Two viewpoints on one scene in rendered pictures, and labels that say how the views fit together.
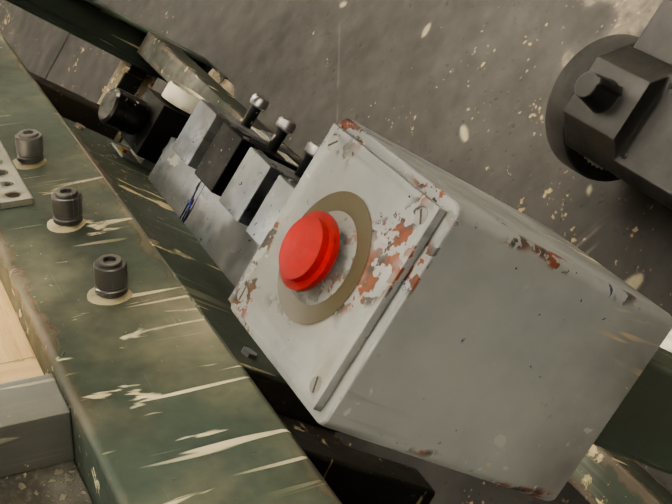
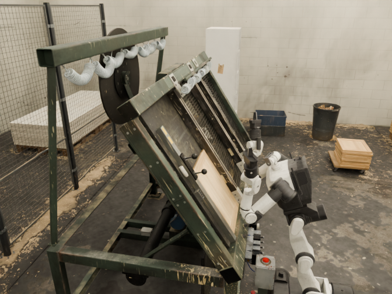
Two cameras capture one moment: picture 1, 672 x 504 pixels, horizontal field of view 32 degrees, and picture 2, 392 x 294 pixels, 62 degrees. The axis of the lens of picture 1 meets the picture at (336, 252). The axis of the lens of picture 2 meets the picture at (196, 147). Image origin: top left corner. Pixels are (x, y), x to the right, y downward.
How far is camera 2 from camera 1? 1.69 m
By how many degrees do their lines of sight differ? 12
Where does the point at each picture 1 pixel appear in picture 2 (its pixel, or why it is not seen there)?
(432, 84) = (267, 247)
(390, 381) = (261, 270)
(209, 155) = (256, 235)
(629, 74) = (285, 277)
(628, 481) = not seen: outside the picture
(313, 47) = (262, 223)
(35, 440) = (231, 239)
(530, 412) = (261, 282)
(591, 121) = (276, 275)
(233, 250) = (249, 244)
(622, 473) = not seen: outside the picture
